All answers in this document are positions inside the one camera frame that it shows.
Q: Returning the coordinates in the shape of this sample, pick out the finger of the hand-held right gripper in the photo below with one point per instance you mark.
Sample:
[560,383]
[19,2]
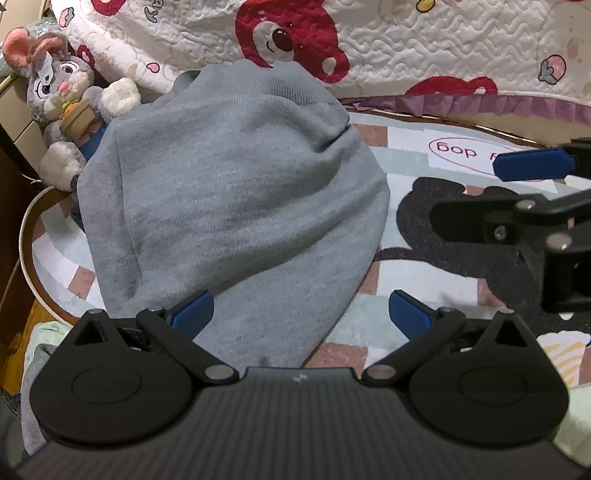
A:
[471,217]
[531,164]

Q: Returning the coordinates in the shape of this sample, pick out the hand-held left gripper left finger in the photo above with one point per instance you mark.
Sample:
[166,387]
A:
[194,314]

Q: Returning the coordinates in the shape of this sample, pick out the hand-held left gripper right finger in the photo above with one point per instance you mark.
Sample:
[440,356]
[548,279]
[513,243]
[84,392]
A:
[408,314]

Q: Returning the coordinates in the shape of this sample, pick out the grey knit sweater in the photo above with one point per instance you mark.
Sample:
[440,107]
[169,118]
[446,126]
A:
[231,194]

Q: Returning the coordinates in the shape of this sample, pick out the checked printed rug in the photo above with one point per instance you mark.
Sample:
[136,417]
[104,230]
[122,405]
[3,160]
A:
[429,129]

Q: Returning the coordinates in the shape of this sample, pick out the white quilt with red bears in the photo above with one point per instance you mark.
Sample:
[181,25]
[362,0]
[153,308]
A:
[415,41]

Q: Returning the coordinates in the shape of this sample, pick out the grey garment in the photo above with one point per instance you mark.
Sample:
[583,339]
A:
[34,406]

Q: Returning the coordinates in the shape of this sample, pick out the wooden cabinet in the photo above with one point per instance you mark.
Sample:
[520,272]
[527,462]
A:
[11,198]

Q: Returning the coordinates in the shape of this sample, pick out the grey plush rabbit toy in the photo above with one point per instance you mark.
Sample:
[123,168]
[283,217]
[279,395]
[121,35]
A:
[60,87]

